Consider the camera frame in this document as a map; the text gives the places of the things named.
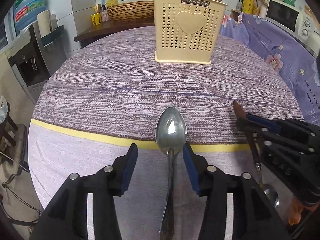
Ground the wooden handled steel spoon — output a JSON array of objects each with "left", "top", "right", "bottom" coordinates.
[{"left": 233, "top": 101, "right": 279, "bottom": 207}]

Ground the large steel spoon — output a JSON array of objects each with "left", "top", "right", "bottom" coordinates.
[{"left": 156, "top": 107, "right": 187, "bottom": 239}]

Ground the right hand orange glove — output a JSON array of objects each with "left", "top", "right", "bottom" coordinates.
[{"left": 287, "top": 197, "right": 314, "bottom": 226}]

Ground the purple floral cloth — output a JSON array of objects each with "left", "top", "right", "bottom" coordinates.
[{"left": 220, "top": 13, "right": 319, "bottom": 125}]

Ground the white microwave oven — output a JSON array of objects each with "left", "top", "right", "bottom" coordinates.
[{"left": 265, "top": 0, "right": 315, "bottom": 44}]

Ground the purple striped tablecloth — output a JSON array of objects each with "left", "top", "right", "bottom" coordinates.
[{"left": 28, "top": 27, "right": 303, "bottom": 239}]

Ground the cream utensil holder basket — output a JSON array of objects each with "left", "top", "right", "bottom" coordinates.
[{"left": 153, "top": 0, "right": 227, "bottom": 65}]

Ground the water dispenser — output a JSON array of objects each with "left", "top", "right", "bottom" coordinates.
[{"left": 8, "top": 21, "right": 66, "bottom": 95}]

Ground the woven basin sink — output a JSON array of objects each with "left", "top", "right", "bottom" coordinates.
[{"left": 107, "top": 1, "right": 154, "bottom": 22}]

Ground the yellow mug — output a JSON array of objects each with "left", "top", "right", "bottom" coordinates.
[{"left": 91, "top": 13, "right": 103, "bottom": 26}]

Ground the blue water jug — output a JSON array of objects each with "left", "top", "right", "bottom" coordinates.
[{"left": 13, "top": 0, "right": 47, "bottom": 35}]

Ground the yellow soap bottle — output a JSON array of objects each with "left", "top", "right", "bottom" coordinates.
[{"left": 106, "top": 0, "right": 119, "bottom": 7}]

